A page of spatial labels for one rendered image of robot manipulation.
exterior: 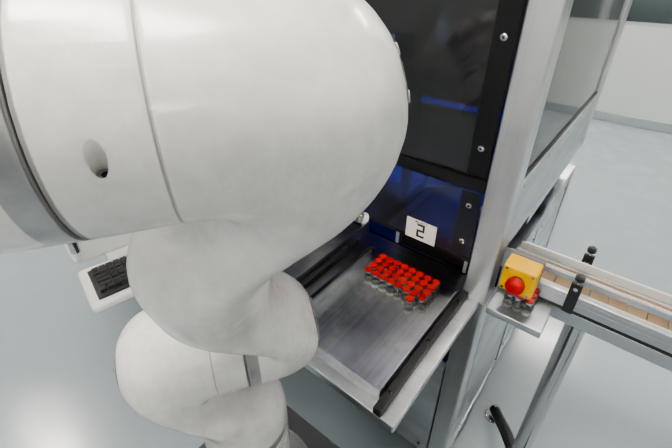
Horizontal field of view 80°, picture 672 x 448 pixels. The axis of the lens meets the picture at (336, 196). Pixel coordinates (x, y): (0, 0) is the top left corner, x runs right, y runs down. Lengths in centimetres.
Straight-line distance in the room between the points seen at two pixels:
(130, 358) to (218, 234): 29
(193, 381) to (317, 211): 34
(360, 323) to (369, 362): 11
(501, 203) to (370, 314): 40
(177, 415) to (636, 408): 200
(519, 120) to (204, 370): 68
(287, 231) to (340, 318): 81
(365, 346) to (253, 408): 41
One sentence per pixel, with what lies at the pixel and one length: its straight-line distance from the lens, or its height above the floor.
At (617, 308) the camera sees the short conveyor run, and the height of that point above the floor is 93.
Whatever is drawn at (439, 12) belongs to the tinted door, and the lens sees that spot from 88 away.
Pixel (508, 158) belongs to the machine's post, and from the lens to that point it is 88.
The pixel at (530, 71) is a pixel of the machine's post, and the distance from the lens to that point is 82.
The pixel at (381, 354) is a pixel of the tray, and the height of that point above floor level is 88.
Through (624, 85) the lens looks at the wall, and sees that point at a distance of 552.
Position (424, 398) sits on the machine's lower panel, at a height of 39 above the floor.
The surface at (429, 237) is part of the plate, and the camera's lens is 104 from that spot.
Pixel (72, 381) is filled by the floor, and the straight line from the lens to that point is 229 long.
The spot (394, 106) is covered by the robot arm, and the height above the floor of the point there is 157.
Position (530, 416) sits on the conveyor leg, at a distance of 154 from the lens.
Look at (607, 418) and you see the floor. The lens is 218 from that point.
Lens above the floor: 162
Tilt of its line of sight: 31 degrees down
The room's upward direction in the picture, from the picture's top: straight up
